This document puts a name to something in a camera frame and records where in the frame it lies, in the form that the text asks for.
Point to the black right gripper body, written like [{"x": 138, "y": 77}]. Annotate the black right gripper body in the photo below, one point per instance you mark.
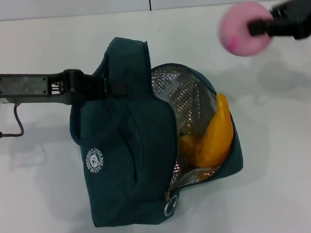
[{"x": 305, "y": 12}]

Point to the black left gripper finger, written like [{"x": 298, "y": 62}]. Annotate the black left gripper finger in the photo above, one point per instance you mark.
[{"x": 95, "y": 85}]

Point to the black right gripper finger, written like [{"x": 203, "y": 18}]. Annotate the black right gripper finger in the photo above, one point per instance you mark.
[
  {"x": 261, "y": 28},
  {"x": 275, "y": 11}
]

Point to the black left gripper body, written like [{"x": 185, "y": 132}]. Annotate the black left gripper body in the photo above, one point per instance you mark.
[{"x": 24, "y": 86}]

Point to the pink toy peach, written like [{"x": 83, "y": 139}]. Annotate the pink toy peach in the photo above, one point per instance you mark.
[{"x": 234, "y": 24}]

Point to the dark teal insulated lunch bag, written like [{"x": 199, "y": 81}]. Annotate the dark teal insulated lunch bag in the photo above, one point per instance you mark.
[{"x": 115, "y": 156}]

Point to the yellow toy banana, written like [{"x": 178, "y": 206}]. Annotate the yellow toy banana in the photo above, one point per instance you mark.
[{"x": 215, "y": 139}]

